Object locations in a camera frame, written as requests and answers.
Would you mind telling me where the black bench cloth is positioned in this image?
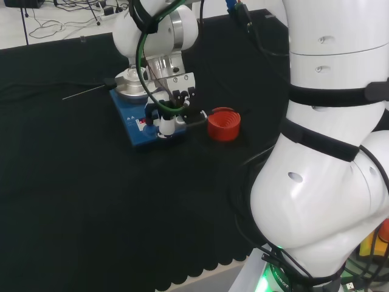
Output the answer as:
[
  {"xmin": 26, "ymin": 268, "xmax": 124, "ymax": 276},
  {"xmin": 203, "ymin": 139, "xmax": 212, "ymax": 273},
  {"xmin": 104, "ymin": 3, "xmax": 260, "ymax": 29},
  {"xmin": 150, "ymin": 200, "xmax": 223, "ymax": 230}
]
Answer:
[{"xmin": 0, "ymin": 8, "xmax": 292, "ymax": 292}]

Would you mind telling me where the red stepped plastic ring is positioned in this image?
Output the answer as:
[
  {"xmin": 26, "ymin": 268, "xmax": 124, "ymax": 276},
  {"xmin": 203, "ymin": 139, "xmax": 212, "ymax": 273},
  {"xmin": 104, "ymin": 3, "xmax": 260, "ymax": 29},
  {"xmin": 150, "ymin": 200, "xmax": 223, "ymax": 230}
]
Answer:
[{"xmin": 207, "ymin": 106, "xmax": 242, "ymax": 143}]

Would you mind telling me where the heater with blue base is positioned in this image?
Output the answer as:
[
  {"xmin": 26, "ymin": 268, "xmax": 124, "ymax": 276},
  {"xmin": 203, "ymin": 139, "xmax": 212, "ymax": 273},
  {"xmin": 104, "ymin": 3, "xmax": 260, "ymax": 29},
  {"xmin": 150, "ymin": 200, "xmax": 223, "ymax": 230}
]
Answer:
[{"xmin": 103, "ymin": 68, "xmax": 188, "ymax": 153}]

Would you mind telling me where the black cable with connector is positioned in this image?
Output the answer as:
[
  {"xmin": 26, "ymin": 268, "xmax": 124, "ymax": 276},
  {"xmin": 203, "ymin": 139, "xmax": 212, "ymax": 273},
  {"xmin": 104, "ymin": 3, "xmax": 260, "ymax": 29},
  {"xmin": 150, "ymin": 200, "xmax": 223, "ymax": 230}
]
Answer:
[{"xmin": 224, "ymin": 0, "xmax": 290, "ymax": 58}]

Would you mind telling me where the black tripod leg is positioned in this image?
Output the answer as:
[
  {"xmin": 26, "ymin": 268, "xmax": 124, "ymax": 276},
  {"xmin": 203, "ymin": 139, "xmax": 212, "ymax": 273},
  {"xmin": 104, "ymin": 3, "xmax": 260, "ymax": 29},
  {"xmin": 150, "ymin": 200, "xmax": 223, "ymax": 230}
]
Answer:
[{"xmin": 86, "ymin": 0, "xmax": 102, "ymax": 27}]

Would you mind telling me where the white power strip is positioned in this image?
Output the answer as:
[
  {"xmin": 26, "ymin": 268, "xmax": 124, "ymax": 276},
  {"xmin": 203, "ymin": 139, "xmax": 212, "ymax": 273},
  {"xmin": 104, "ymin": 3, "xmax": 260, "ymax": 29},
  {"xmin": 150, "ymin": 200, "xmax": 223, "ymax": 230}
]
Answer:
[{"xmin": 101, "ymin": 6, "xmax": 132, "ymax": 23}]

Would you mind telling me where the yellow stop button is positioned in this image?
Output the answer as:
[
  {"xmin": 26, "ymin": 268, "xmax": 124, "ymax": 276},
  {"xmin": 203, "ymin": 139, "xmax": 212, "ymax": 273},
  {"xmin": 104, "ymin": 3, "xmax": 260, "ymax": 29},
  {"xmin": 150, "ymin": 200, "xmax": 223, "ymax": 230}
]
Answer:
[{"xmin": 357, "ymin": 218, "xmax": 389, "ymax": 259}]

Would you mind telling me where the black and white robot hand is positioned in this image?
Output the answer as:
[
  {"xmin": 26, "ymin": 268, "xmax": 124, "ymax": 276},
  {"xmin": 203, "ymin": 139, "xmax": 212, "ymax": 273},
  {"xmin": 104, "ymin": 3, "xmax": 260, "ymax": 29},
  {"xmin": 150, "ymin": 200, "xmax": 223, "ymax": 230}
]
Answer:
[{"xmin": 143, "ymin": 72, "xmax": 210, "ymax": 140}]

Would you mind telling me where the thin metal rod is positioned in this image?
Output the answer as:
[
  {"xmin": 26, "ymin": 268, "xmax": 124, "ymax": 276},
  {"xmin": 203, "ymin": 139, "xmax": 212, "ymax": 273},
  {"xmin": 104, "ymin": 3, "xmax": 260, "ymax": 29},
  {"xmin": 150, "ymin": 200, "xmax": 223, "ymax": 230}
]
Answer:
[{"xmin": 61, "ymin": 85, "xmax": 107, "ymax": 101}]

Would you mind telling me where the black box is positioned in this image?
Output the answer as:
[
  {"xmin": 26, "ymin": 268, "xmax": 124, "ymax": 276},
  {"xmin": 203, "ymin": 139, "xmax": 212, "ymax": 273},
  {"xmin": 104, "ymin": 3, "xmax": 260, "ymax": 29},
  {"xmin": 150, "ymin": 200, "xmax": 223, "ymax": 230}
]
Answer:
[{"xmin": 4, "ymin": 0, "xmax": 46, "ymax": 9}]

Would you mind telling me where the dark thin pole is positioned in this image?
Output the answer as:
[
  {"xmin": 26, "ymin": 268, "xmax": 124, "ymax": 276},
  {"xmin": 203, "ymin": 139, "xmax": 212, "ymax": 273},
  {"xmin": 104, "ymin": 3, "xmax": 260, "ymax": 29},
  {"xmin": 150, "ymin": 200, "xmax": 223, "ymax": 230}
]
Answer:
[{"xmin": 19, "ymin": 0, "xmax": 30, "ymax": 46}]

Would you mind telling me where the loose white floor cable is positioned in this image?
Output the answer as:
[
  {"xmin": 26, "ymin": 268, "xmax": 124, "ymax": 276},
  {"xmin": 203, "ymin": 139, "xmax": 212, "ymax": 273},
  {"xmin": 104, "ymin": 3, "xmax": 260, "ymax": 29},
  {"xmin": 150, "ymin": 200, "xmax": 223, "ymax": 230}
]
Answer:
[{"xmin": 28, "ymin": 10, "xmax": 103, "ymax": 40}]

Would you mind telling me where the green cable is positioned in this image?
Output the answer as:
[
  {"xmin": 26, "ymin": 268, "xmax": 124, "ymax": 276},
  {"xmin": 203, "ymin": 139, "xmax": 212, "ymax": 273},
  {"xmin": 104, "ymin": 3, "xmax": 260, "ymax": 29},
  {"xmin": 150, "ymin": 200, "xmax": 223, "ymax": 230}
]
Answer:
[{"xmin": 135, "ymin": 0, "xmax": 188, "ymax": 112}]

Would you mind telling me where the black cable loop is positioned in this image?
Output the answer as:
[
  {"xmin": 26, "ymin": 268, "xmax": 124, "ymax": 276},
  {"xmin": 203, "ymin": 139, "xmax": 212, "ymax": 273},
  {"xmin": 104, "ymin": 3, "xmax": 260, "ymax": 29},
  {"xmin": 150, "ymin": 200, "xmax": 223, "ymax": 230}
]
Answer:
[{"xmin": 228, "ymin": 142, "xmax": 314, "ymax": 285}]

